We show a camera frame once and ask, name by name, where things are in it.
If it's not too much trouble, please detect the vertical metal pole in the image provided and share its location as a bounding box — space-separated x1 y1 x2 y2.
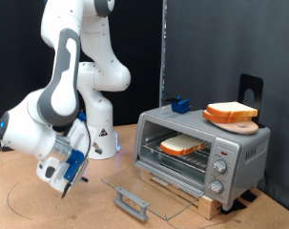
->
158 0 169 108

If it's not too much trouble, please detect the black foam pad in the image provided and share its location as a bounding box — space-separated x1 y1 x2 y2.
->
240 188 258 203
219 198 248 216

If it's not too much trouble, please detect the blue cable bracket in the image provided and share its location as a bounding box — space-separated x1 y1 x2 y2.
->
63 149 85 183

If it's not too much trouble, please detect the silver toaster oven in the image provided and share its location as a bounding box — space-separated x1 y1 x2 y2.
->
133 104 272 212

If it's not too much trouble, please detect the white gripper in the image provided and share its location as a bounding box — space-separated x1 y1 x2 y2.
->
36 119 104 194

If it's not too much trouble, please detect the black metal bookend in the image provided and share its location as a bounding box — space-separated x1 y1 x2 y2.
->
238 73 267 129

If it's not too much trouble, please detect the round wooden cutting board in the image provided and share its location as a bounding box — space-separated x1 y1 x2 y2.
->
210 118 260 135

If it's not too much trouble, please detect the silver oven knob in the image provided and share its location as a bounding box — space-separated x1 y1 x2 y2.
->
213 159 228 175
208 179 224 195

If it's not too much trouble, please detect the metal oven rack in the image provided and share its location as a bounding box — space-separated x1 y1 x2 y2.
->
142 132 213 171

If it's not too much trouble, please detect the white bread slice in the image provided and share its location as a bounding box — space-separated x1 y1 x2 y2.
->
202 110 254 124
206 101 259 118
158 134 206 156

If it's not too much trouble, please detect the blue spatula grip block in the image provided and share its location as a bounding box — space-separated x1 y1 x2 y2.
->
171 95 191 115

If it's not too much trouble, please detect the black camera cable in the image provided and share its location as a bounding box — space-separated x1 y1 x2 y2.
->
61 117 92 199

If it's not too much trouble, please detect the slotted wooden block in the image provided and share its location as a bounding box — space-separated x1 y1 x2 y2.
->
139 168 223 220

